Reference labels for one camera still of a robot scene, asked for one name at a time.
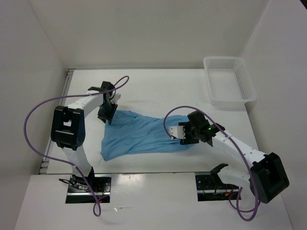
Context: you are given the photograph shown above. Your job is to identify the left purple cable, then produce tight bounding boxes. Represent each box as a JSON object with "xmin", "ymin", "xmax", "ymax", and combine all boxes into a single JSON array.
[{"xmin": 24, "ymin": 75, "xmax": 130, "ymax": 218}]

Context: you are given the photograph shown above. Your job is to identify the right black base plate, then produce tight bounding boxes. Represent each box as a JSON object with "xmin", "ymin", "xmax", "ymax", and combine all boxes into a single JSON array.
[{"xmin": 195, "ymin": 172, "xmax": 239, "ymax": 202}]

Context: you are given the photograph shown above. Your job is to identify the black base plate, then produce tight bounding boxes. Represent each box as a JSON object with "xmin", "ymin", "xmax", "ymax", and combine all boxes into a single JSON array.
[
  {"xmin": 59, "ymin": 174, "xmax": 112, "ymax": 204},
  {"xmin": 195, "ymin": 172, "xmax": 239, "ymax": 202}
]

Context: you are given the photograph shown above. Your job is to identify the white perforated plastic basket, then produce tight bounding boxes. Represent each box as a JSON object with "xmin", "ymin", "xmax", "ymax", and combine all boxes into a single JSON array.
[{"xmin": 203, "ymin": 56, "xmax": 257, "ymax": 107}]

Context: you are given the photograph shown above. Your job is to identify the aluminium table edge rail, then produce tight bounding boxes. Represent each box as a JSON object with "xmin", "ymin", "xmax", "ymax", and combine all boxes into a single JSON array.
[{"xmin": 38, "ymin": 69, "xmax": 75, "ymax": 175}]

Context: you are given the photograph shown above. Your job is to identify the light blue shorts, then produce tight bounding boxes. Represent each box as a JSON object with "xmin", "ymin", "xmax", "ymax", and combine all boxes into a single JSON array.
[{"xmin": 101, "ymin": 110, "xmax": 194, "ymax": 161}]

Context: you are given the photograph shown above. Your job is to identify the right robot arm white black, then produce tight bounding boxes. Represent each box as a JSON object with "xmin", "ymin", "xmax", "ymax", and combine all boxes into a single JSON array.
[{"xmin": 169, "ymin": 111, "xmax": 290, "ymax": 204}]

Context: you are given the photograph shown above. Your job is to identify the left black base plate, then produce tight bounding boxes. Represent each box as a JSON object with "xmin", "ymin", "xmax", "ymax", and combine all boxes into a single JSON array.
[{"xmin": 59, "ymin": 174, "xmax": 112, "ymax": 204}]

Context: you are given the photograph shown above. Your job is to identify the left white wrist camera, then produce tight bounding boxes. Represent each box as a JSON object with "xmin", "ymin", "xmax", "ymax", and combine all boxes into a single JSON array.
[{"xmin": 110, "ymin": 93, "xmax": 121, "ymax": 104}]

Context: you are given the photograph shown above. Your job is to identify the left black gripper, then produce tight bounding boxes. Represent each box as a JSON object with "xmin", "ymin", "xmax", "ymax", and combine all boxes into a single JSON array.
[{"xmin": 97, "ymin": 101, "xmax": 118, "ymax": 124}]

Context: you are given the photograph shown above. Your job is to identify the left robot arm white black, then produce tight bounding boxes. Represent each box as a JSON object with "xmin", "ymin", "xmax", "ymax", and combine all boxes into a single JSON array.
[{"xmin": 51, "ymin": 81, "xmax": 120, "ymax": 192}]

